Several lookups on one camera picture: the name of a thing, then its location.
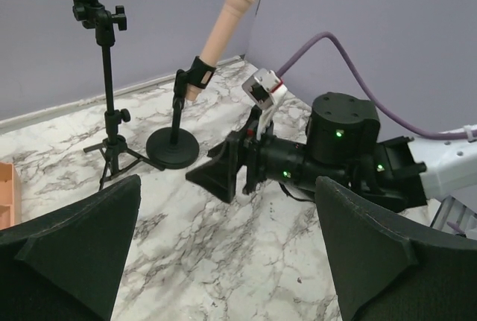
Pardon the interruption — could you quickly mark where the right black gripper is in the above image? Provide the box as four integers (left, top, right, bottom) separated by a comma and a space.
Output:
186, 106, 317, 203

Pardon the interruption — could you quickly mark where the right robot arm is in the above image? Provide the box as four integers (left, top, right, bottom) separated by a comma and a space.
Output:
186, 92, 476, 212

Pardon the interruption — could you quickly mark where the beige microphone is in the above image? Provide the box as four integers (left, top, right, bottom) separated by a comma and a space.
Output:
186, 0, 255, 101

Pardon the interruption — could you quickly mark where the orange plastic file organizer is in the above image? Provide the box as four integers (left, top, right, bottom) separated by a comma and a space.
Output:
0, 162, 22, 229

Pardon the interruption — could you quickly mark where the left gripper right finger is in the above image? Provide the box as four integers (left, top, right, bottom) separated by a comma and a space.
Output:
315, 177, 476, 321

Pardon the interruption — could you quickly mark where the round-base mic stand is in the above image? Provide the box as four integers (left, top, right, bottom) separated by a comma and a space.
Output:
146, 57, 215, 170

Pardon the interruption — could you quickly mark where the black tripod mic stand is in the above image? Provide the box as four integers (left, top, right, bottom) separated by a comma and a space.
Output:
72, 1, 165, 190

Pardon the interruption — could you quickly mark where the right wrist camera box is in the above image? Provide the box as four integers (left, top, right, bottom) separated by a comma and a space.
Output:
241, 69, 288, 131

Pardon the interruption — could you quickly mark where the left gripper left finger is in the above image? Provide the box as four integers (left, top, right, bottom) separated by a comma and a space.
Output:
1, 175, 141, 320

